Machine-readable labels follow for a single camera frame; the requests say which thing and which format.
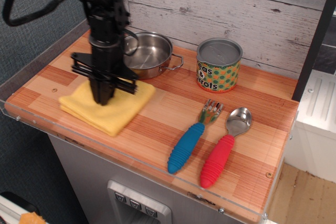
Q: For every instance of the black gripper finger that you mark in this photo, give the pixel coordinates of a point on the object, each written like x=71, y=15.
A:
x=107, y=92
x=96, y=90

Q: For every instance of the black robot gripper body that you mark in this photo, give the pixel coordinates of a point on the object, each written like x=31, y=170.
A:
x=105, y=63

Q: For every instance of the yellow rag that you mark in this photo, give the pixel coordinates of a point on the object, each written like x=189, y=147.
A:
x=112, y=117

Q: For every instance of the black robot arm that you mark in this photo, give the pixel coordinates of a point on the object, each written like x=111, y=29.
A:
x=107, y=20

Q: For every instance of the small steel pot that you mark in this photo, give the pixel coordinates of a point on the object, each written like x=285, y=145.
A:
x=149, y=54

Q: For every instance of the grey toy fridge cabinet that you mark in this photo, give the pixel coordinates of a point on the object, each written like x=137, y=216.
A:
x=89, y=174

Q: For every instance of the peas and carrots toy can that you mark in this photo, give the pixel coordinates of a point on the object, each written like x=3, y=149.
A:
x=218, y=64

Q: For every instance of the silver dispenser button panel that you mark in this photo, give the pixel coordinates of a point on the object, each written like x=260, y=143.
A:
x=130, y=206

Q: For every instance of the clear acrylic table guard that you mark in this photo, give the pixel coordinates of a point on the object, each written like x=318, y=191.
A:
x=144, y=145

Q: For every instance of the orange object bottom left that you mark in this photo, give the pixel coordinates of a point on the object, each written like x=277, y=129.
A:
x=31, y=218

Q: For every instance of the white toy sink unit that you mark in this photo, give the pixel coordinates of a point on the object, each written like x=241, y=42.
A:
x=311, y=144

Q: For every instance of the blue handled fork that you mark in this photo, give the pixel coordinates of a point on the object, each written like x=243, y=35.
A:
x=186, y=144

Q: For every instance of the red handled spoon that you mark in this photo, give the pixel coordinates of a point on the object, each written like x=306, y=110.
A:
x=237, y=123

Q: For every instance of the dark vertical post right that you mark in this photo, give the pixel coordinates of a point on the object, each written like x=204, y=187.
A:
x=313, y=51

